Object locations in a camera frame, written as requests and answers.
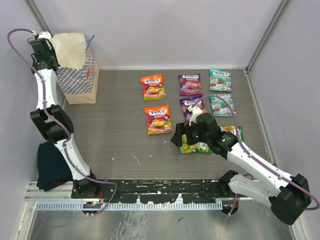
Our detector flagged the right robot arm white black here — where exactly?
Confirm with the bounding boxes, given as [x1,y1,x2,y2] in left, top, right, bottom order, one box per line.
[171,113,312,225]

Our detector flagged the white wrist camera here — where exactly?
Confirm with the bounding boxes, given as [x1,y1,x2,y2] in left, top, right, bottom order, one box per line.
[37,31,52,40]
[187,105,203,126]

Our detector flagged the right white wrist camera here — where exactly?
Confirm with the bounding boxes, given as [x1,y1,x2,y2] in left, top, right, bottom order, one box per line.
[187,105,203,126]

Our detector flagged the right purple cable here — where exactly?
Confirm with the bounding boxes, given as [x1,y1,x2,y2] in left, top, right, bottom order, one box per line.
[191,94,320,223]

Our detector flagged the green snack packet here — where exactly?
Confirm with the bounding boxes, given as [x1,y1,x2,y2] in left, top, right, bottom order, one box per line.
[220,125,245,142]
[179,134,212,154]

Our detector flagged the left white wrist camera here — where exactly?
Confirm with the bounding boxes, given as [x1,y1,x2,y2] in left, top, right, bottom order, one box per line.
[37,31,52,40]

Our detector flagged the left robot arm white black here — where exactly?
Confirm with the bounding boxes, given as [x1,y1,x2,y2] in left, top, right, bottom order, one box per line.
[30,37,100,198]

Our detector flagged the purple snack packet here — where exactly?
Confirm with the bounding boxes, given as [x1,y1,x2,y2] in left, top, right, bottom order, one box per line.
[179,95,207,121]
[178,73,203,96]

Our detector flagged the orange snack packet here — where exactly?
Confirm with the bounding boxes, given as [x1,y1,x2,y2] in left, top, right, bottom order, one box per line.
[140,74,167,101]
[144,105,173,136]

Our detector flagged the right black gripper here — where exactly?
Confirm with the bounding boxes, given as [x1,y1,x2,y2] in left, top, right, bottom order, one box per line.
[170,120,210,148]

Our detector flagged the blue checkered paper bag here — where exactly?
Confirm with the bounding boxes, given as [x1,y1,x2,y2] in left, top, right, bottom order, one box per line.
[51,32,100,105]

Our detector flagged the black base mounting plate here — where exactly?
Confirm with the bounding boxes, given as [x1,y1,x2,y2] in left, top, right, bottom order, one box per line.
[71,179,235,204]

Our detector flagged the teal mint candy packet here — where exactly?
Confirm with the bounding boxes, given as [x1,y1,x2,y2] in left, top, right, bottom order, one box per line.
[209,68,232,92]

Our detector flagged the teal white snack packet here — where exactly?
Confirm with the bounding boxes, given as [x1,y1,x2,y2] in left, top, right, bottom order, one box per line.
[210,94,237,117]

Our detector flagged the white slotted cable duct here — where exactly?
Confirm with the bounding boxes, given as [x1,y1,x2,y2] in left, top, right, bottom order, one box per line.
[35,200,223,211]

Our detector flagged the dark navy cloth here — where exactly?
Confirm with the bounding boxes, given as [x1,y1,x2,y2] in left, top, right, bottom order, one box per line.
[37,141,73,192]

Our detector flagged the purple cable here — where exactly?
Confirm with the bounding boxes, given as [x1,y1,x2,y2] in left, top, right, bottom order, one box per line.
[191,94,320,223]
[6,28,118,216]

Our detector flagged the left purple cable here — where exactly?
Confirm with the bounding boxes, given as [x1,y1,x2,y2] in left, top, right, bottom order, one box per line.
[6,28,118,216]

